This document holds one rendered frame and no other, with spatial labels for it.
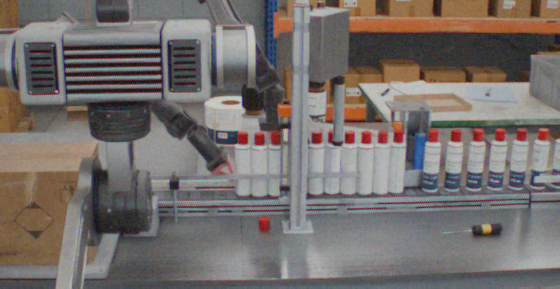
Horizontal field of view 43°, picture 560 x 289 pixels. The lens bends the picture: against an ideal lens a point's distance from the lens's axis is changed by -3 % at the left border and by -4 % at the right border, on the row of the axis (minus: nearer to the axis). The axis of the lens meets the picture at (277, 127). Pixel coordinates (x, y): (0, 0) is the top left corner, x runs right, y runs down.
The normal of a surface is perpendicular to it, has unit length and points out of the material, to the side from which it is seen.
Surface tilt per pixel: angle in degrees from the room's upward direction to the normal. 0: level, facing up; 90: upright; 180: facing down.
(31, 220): 90
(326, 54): 90
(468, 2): 90
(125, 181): 90
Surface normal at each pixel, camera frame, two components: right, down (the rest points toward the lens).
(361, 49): 0.08, 0.29
